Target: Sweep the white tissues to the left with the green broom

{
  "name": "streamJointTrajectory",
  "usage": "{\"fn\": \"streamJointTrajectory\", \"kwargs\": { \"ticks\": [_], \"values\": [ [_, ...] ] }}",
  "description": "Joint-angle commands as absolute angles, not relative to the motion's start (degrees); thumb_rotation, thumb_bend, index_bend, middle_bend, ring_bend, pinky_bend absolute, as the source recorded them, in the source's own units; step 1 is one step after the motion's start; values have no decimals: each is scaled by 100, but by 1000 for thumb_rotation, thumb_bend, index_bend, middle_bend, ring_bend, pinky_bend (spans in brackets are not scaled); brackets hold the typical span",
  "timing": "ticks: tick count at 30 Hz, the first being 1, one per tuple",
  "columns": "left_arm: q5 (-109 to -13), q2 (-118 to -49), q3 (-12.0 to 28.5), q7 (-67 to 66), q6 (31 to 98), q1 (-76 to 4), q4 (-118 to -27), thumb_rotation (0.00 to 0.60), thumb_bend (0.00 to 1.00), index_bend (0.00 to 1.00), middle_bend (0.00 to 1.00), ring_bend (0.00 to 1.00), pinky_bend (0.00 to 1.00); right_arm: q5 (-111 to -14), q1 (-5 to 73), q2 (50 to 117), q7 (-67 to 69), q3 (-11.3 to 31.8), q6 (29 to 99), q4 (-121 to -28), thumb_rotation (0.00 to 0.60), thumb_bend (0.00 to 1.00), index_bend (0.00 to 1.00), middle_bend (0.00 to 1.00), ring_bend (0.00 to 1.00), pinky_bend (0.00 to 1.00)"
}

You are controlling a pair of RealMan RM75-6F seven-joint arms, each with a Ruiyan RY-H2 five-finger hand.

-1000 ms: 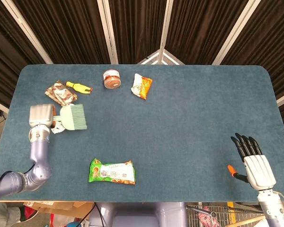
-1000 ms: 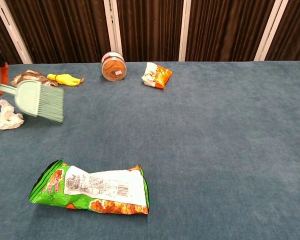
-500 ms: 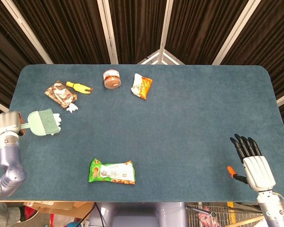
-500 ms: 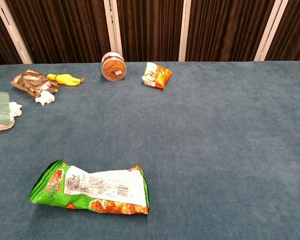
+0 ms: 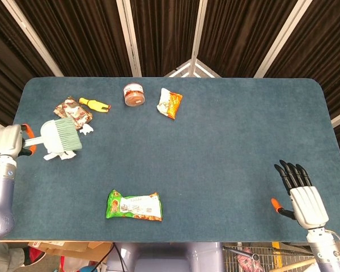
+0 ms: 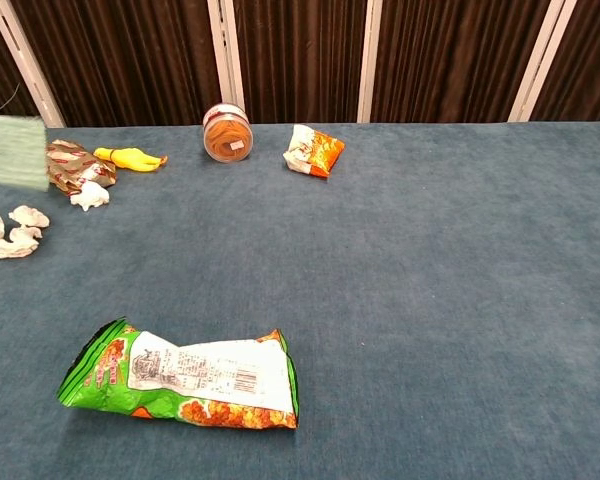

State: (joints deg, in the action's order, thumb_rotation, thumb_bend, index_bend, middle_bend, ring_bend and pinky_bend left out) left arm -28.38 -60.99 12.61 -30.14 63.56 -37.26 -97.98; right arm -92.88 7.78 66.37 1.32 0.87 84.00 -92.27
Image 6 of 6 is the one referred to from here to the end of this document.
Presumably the small green hand broom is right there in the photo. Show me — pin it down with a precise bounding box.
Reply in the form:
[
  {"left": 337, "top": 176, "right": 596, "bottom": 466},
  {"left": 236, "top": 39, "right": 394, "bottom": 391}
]
[{"left": 0, "top": 109, "right": 50, "bottom": 193}]

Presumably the blue felt table mat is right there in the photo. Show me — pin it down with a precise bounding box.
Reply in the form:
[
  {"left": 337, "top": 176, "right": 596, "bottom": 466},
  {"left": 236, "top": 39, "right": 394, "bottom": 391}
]
[{"left": 0, "top": 119, "right": 600, "bottom": 480}]

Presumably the orange white snack bag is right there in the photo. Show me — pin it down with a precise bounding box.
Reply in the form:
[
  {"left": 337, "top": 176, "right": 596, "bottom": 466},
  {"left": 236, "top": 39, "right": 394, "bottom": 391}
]
[{"left": 282, "top": 123, "right": 346, "bottom": 179}]

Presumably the clear jar of rubber bands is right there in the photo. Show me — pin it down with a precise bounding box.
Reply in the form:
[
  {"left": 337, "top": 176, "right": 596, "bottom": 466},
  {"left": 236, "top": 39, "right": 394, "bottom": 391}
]
[{"left": 202, "top": 102, "right": 255, "bottom": 164}]

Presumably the green snack bag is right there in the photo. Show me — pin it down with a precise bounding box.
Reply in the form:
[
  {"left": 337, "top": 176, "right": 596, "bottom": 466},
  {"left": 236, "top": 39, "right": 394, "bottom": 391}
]
[{"left": 57, "top": 316, "right": 300, "bottom": 431}]

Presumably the yellow rubber chicken toy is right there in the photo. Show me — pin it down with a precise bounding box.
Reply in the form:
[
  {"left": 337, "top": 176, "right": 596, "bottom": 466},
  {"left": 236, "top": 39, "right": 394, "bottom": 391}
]
[{"left": 93, "top": 145, "right": 169, "bottom": 176}]

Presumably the brown foil snack packet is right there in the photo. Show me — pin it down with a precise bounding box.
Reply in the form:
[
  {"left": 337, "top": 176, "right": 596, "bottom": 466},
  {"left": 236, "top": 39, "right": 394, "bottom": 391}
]
[{"left": 45, "top": 139, "right": 118, "bottom": 197}]

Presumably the dark brown curtain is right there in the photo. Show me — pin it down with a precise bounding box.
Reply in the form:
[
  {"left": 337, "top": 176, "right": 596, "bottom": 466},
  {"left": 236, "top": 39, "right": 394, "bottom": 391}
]
[{"left": 0, "top": 0, "right": 600, "bottom": 129}]

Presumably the white frame post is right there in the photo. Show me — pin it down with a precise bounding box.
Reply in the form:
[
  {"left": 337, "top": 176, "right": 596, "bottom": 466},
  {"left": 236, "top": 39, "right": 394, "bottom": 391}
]
[
  {"left": 356, "top": 0, "right": 383, "bottom": 124},
  {"left": 206, "top": 0, "right": 247, "bottom": 124},
  {"left": 507, "top": 0, "right": 580, "bottom": 123},
  {"left": 0, "top": 0, "right": 66, "bottom": 129}
]

